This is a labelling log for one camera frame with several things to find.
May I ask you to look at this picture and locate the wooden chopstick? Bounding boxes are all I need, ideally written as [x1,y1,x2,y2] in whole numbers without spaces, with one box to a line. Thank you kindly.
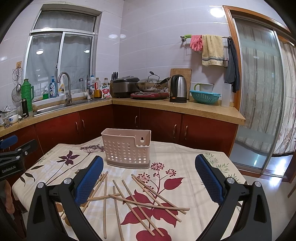
[82,171,108,212]
[108,194,190,211]
[113,186,125,241]
[122,180,164,237]
[87,193,121,202]
[132,174,186,214]
[103,172,108,239]
[112,179,156,237]
[134,169,189,207]

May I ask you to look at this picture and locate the red kitchen cabinets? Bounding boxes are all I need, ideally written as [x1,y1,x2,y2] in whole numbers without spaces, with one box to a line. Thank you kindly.
[1,104,238,169]

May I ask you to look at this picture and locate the chrome kitchen faucet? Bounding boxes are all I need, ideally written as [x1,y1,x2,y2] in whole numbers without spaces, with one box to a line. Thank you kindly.
[57,71,72,104]

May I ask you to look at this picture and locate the floral tablecloth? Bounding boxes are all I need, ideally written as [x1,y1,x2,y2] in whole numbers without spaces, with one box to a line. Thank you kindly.
[11,136,246,241]

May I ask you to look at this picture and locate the pink perforated utensil holder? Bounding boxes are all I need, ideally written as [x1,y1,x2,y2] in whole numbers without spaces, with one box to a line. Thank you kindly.
[101,128,151,169]

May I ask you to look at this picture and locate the stainless steel sink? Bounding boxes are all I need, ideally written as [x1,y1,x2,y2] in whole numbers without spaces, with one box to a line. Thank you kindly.
[33,99,105,116]

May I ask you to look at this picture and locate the glass sliding door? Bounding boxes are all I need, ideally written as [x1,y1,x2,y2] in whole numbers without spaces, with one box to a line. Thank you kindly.
[224,6,295,182]

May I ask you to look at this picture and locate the green thermos jug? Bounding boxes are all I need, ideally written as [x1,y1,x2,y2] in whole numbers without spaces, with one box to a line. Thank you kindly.
[21,79,35,112]

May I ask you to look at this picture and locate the green soap dispenser bottle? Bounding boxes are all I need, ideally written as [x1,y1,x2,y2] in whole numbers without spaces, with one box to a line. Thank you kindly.
[43,86,49,100]

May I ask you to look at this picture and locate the translucent plastic container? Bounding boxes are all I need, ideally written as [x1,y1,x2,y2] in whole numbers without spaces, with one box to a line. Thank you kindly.
[221,83,232,108]

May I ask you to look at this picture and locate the blue detergent bottle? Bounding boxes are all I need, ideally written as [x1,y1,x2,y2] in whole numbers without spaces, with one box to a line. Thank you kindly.
[49,76,57,98]

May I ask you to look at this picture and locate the teal plastic colander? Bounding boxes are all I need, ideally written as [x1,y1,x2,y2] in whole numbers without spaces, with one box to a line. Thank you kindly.
[190,90,221,104]

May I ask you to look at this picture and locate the white spray cleaner bottle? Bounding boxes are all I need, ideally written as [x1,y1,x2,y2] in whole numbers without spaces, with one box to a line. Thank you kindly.
[58,75,65,96]

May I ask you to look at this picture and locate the orange oil bottle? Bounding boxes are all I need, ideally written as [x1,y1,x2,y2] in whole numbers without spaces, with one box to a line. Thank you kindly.
[94,77,102,99]

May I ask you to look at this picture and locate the red white snack bag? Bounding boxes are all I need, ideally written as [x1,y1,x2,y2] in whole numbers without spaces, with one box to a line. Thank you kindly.
[101,83,112,98]

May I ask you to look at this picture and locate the black rice cooker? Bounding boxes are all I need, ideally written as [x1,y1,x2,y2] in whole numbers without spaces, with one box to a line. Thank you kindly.
[111,76,139,98]

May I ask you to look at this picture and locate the black steel electric kettle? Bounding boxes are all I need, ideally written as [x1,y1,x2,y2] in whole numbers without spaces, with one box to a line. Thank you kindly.
[170,74,187,103]

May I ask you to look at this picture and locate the red induction cooktop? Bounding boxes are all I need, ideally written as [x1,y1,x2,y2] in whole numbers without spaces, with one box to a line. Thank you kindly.
[130,92,169,100]

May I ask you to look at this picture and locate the dark grey hanging cloth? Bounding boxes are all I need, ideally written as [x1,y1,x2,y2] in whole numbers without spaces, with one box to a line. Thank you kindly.
[225,37,240,93]

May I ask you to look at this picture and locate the knife block with knives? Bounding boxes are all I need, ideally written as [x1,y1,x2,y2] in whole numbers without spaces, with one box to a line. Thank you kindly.
[110,72,118,98]

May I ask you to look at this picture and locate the wooden cutting board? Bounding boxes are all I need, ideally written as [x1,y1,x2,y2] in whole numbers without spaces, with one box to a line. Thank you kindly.
[170,68,192,99]

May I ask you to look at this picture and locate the steel wok with lid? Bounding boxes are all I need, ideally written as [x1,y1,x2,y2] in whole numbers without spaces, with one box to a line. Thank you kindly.
[135,71,171,92]

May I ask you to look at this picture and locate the yellow hanging towel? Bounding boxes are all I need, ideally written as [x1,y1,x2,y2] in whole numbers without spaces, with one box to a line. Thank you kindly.
[202,35,224,66]

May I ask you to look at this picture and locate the aluminium sliding window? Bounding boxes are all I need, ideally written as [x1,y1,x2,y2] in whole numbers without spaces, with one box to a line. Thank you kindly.
[23,4,101,101]

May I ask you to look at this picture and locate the pink rubber glove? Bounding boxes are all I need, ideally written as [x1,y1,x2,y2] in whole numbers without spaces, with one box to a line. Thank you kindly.
[190,35,203,52]

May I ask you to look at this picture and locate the white mug green handle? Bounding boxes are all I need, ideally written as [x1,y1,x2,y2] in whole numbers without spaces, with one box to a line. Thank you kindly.
[194,83,214,92]

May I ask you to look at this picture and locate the wall towel rail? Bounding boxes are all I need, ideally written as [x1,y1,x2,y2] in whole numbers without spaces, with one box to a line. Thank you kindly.
[180,35,228,68]

